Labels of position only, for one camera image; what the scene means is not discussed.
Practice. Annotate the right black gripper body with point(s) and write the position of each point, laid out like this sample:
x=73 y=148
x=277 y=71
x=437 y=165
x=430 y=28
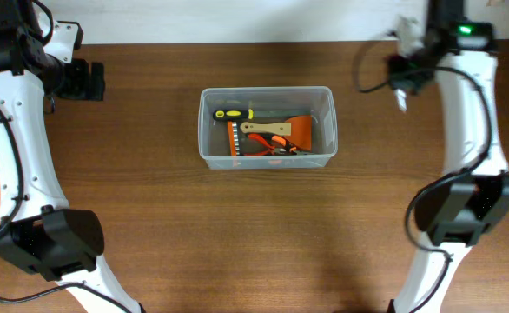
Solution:
x=399 y=75

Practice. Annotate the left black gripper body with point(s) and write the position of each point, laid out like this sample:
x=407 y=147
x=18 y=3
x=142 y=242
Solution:
x=95 y=81

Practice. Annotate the orange scraper wooden handle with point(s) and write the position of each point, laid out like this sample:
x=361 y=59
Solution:
x=296 y=130

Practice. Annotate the orange-black needle-nose pliers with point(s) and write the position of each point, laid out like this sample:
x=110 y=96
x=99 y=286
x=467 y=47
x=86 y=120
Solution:
x=288 y=149

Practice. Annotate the orange bit holder strip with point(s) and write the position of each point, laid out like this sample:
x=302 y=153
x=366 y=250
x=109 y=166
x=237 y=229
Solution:
x=233 y=137

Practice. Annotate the file with black-yellow handle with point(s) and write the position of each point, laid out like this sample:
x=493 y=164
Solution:
x=249 y=114

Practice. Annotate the stubby black-yellow screwdriver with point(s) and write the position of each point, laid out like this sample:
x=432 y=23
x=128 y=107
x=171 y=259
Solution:
x=401 y=98

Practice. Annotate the red-black cutting pliers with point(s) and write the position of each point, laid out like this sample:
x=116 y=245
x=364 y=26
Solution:
x=267 y=152

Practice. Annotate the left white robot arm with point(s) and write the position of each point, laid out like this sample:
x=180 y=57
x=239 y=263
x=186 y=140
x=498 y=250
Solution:
x=39 y=232

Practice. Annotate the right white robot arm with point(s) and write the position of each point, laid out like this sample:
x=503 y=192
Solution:
x=446 y=219

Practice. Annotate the clear plastic container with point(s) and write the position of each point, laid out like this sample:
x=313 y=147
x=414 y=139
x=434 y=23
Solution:
x=222 y=153

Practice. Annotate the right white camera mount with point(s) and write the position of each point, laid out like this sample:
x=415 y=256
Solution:
x=409 y=34

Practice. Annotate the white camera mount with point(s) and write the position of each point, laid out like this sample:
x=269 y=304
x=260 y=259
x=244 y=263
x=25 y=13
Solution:
x=67 y=37
x=409 y=34

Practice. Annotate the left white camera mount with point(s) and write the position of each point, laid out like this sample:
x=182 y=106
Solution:
x=67 y=37

